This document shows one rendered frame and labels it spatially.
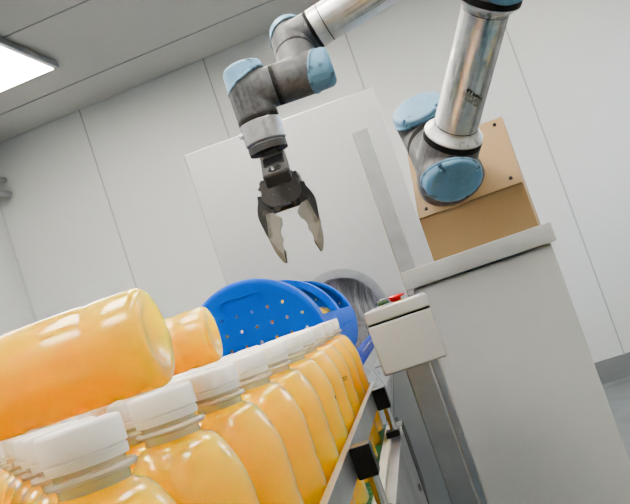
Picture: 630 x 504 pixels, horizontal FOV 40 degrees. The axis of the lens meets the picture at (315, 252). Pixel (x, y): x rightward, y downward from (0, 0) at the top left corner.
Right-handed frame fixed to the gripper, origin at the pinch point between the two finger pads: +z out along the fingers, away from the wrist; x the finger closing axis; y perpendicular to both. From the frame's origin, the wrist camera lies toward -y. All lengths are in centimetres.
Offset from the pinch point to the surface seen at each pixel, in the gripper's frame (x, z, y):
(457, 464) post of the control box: -13.7, 41.0, -10.6
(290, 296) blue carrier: 6.5, 6.5, 15.6
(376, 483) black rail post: -6, 30, -61
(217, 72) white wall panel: 74, -200, 534
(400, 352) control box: -11.2, 20.9, -18.6
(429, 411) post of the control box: -12.3, 31.8, -10.6
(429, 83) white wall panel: -81, -130, 518
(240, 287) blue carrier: 15.2, 1.7, 15.6
